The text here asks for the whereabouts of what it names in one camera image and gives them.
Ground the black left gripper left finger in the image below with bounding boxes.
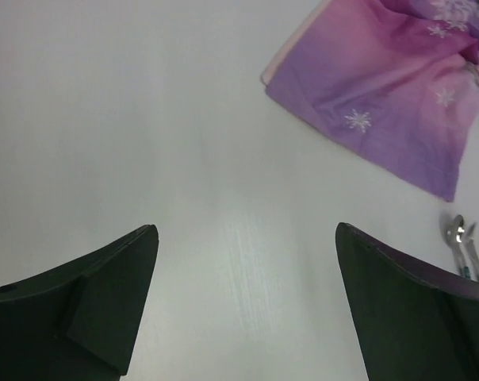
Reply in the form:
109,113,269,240
0,225,159,380

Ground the spoon with teal handle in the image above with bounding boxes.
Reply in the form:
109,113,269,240
446,214,471,279

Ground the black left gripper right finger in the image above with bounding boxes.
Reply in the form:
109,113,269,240
335,222,479,380

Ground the purple pink Frozen placemat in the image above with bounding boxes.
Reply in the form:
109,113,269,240
261,0,479,202

